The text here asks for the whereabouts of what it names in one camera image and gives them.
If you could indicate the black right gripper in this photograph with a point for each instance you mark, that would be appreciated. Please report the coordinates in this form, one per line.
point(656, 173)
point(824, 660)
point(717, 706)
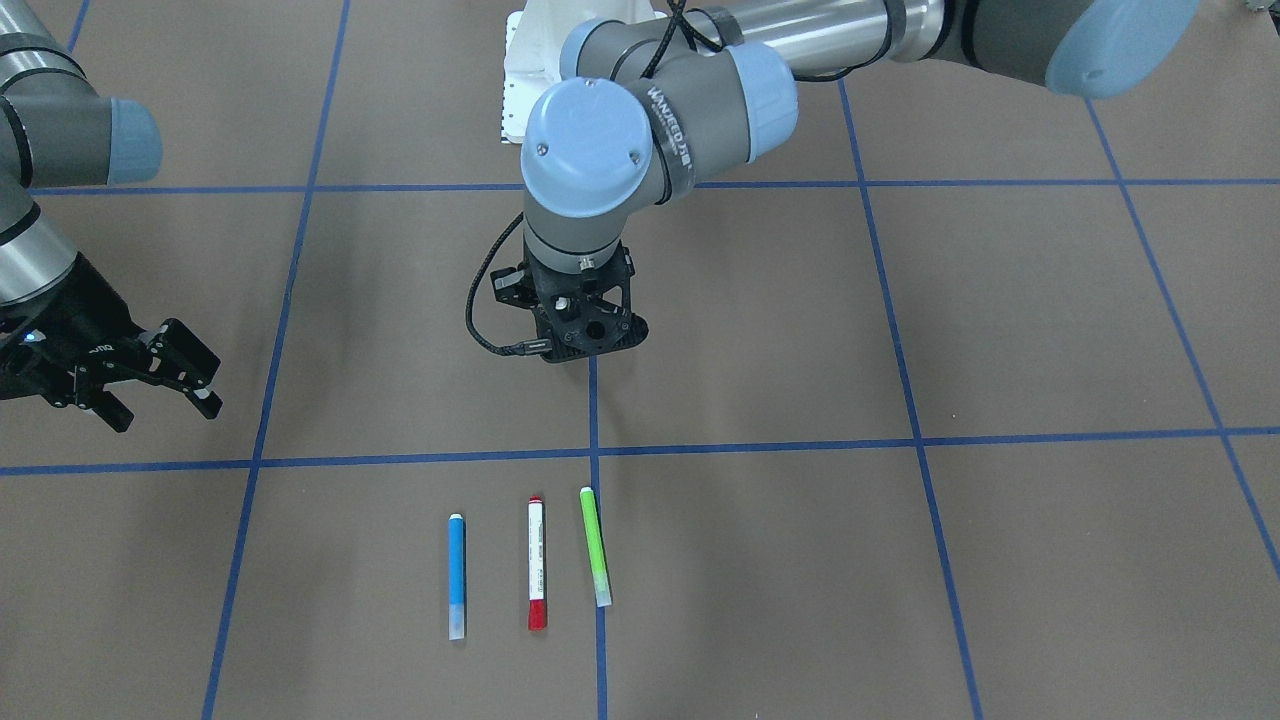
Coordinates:
point(62, 318)

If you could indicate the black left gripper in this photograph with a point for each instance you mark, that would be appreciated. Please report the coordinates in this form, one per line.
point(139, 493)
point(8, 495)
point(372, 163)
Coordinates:
point(512, 285)

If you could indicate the blue highlighter pen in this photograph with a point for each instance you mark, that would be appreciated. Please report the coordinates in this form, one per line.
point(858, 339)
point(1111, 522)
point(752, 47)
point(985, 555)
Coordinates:
point(457, 577)

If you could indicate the green highlighter pen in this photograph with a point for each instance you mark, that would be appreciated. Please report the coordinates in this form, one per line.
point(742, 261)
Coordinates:
point(596, 550)

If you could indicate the red and white marker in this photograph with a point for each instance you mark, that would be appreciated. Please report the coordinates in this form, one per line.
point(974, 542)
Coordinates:
point(537, 565)

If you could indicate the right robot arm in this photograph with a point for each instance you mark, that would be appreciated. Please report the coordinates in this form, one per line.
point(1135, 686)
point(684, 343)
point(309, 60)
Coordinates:
point(57, 131)

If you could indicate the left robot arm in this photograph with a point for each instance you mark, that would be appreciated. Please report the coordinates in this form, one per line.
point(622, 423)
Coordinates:
point(616, 108)

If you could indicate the brown table mat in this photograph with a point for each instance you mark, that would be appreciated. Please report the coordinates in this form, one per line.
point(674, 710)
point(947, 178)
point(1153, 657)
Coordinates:
point(961, 404)

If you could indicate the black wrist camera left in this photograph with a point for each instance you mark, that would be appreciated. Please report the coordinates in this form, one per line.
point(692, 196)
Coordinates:
point(590, 336)

